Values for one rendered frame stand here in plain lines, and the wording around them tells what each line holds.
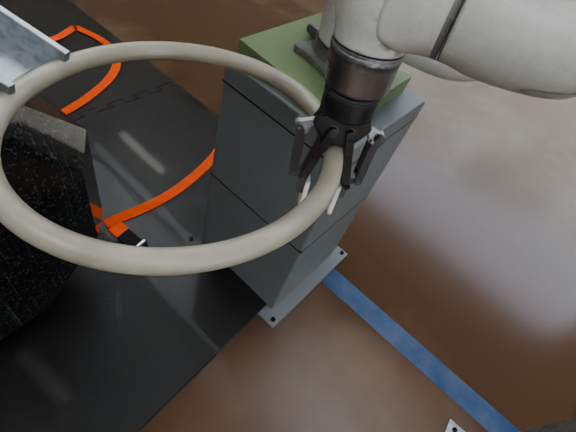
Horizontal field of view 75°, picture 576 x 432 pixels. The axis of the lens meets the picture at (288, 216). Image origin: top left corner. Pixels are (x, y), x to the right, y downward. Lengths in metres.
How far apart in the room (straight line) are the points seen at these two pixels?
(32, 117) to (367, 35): 0.74
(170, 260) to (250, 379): 0.98
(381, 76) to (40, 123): 0.75
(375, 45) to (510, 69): 0.13
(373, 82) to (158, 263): 0.31
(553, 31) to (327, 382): 1.21
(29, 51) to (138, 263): 0.45
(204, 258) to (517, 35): 0.36
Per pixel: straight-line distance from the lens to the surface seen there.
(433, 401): 1.58
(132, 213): 1.62
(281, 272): 1.24
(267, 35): 1.03
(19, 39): 0.76
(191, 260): 0.40
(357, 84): 0.47
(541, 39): 0.43
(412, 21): 0.43
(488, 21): 0.42
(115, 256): 0.41
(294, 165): 0.58
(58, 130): 1.02
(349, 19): 0.45
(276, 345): 1.40
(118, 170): 1.79
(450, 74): 0.93
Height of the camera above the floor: 1.28
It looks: 48 degrees down
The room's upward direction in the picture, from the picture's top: 22 degrees clockwise
